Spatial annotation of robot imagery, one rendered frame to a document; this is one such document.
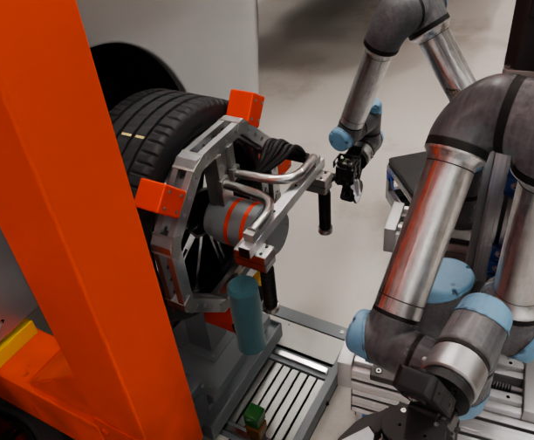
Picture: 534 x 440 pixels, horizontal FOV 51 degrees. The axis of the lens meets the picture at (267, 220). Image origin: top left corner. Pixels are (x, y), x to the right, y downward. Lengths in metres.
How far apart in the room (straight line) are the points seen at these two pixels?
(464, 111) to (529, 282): 0.32
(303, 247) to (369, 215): 0.42
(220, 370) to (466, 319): 1.35
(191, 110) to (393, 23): 0.55
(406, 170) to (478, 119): 1.83
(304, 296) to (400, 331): 1.66
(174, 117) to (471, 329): 0.94
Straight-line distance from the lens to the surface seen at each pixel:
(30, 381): 1.59
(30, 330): 1.68
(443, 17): 1.60
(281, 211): 1.40
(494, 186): 1.23
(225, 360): 2.05
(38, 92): 0.81
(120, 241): 0.99
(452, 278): 1.14
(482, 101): 0.88
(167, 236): 1.37
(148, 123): 1.46
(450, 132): 0.88
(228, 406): 2.03
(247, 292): 1.53
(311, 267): 2.66
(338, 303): 2.50
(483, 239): 1.31
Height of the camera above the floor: 1.83
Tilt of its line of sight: 38 degrees down
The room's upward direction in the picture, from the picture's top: 6 degrees counter-clockwise
